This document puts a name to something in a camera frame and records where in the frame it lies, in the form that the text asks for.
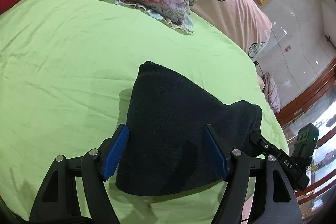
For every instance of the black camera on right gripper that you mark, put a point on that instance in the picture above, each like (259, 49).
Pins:
(306, 142)

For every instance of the black pants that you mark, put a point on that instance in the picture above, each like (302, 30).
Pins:
(165, 153)

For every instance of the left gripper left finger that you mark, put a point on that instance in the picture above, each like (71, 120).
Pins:
(97, 166)

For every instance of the green bed sheet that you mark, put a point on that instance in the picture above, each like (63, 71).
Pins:
(67, 70)

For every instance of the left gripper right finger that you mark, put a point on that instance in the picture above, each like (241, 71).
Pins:
(231, 168)

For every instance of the wooden glass door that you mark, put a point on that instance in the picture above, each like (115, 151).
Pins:
(315, 105)

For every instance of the pink plaid pillow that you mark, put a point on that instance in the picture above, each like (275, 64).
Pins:
(268, 86)

